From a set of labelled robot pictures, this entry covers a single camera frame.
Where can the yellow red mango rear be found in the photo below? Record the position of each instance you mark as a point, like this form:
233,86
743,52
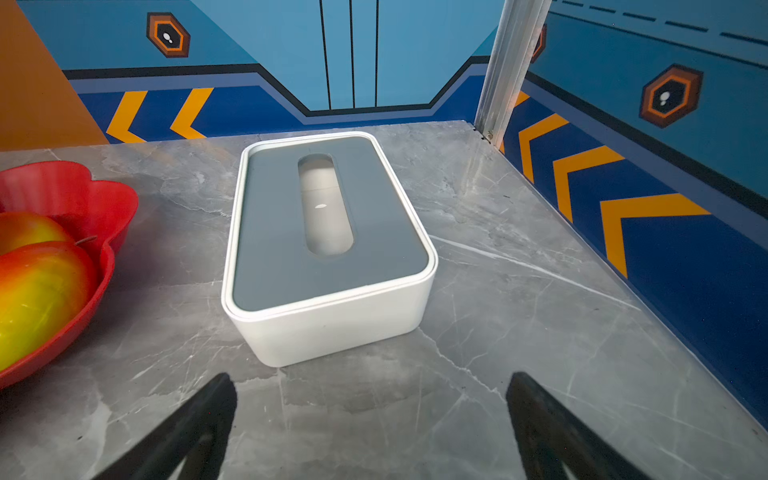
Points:
19,229

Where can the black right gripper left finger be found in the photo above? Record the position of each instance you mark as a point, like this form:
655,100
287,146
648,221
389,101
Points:
191,442

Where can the red flower-shaped bowl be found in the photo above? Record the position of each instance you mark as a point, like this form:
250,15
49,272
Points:
99,211

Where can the aluminium corner post right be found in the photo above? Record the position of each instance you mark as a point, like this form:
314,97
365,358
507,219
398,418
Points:
519,27

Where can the white grey tissue box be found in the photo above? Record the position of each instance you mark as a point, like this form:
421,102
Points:
326,252

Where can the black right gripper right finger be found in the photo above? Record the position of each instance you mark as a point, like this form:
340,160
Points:
553,443

